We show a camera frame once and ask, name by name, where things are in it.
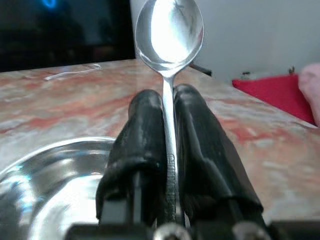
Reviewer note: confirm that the shiny steel plate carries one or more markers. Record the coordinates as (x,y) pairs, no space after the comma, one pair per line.
(50,185)

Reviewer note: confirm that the pink cushion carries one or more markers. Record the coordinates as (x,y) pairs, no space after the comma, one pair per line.
(311,85)

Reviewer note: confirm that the clear plastic wrapper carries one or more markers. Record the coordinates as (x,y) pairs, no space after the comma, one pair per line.
(72,71)

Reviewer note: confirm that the red cloth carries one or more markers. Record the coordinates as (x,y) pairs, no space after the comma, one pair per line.
(277,95)

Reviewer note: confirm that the black television screen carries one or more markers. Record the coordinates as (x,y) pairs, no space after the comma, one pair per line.
(62,32)

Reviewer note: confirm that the silver metal spoon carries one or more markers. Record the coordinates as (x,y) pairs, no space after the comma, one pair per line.
(170,35)

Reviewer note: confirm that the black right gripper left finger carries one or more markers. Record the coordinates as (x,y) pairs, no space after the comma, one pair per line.
(140,140)

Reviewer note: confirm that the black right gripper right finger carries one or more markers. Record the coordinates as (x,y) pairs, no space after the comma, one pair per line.
(202,150)

